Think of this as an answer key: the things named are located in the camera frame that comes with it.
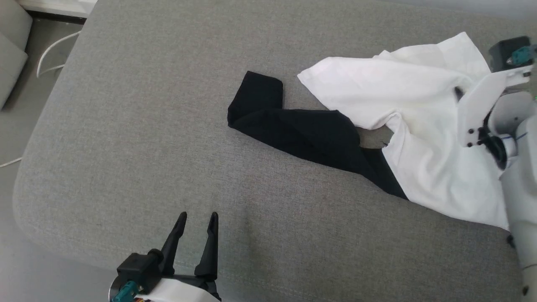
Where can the grey fabric sofa seat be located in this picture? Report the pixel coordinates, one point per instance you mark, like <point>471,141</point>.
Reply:
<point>168,147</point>

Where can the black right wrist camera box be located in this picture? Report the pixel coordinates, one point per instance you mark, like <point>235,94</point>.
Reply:
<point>503,52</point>

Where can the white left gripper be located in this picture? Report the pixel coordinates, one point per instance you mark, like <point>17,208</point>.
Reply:
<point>180,291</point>

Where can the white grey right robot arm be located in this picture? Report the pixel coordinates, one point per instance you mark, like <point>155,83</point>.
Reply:
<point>522,188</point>

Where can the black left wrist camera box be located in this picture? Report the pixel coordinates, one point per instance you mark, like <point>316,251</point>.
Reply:
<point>138,266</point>

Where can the grey cushion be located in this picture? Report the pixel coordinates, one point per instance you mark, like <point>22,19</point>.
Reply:
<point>12,50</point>

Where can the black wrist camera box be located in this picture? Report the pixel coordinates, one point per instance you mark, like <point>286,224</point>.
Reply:
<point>138,266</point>
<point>503,52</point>

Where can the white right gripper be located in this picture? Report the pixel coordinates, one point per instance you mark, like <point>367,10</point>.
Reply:
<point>478,109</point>

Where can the white wall ledge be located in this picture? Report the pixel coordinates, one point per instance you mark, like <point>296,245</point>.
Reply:
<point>58,6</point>

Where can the white and black shirt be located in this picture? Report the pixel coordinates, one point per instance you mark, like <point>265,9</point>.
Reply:
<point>419,126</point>

